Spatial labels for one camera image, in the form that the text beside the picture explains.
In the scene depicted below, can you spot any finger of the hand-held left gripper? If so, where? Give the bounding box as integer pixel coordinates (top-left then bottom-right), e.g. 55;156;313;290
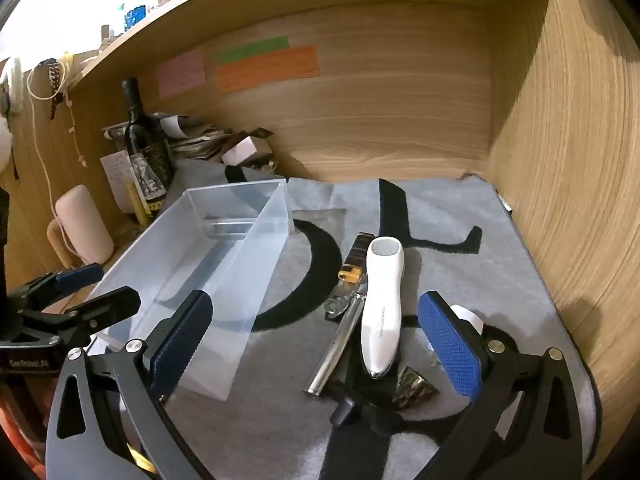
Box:
15;286;142;346
7;262;105;311

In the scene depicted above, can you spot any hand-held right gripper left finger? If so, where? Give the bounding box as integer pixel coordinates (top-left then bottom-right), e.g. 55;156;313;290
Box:
45;289;216;480

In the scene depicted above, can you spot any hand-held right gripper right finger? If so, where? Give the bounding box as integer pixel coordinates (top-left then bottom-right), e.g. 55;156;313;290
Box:
417;290;586;480

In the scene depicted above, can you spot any white handheld massager device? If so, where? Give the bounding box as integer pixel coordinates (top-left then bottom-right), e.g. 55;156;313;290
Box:
359;236;404;378

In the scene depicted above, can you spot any clear plastic storage box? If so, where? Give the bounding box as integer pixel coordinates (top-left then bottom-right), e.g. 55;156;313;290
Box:
87;178;296;402

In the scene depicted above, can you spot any brown black rectangular lighter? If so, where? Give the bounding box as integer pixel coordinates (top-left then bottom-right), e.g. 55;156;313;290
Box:
338;232;376;285

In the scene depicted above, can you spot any small white round object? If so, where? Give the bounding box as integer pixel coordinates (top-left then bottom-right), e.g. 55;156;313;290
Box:
449;304;485;336

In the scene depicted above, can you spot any orange garment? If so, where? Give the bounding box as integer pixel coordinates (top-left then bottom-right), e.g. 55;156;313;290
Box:
0;397;48;466

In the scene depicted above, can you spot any white handwritten note sheet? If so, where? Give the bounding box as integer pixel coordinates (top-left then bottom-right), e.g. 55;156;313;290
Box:
100;149;136;211

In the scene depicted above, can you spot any silver metal pen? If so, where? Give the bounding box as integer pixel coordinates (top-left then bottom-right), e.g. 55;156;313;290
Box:
304;294;368;397

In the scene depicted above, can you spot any metal key clip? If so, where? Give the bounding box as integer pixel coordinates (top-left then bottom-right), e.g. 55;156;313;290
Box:
324;284;368;320

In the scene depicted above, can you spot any grey mat with black letters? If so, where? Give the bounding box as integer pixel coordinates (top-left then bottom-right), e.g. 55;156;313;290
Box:
165;160;601;480

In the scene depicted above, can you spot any black tool with grey knob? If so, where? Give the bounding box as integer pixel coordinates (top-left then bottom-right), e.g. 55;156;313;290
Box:
327;380;396;433

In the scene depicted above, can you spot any dark wine bottle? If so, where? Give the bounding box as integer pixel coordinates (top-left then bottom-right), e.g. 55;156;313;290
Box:
121;77;176;216

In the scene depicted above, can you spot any pile of papers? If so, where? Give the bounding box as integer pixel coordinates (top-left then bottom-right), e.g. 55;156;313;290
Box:
102;112;236;163

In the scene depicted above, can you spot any small white box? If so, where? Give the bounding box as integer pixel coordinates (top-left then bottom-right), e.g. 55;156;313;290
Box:
221;136;273;166

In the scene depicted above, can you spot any pink paper note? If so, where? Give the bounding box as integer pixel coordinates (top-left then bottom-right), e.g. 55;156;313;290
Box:
156;50;207;98

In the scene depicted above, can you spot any wooden desk hutch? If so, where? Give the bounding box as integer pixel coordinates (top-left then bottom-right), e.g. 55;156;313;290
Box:
0;0;640;480

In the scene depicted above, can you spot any blue glitter jar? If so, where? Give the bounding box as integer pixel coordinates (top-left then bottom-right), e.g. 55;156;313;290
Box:
122;4;147;31

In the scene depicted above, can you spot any orange paper note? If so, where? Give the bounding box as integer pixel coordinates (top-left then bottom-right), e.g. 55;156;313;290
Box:
217;46;321;93

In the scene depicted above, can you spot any green paper note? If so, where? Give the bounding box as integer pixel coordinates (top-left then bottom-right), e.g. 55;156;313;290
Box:
218;36;291;64

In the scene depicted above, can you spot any black braided strap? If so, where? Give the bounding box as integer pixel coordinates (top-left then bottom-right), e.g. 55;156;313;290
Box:
37;59;63;121

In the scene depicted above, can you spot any white cord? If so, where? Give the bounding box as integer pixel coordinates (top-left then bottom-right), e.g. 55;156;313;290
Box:
25;52;86;211

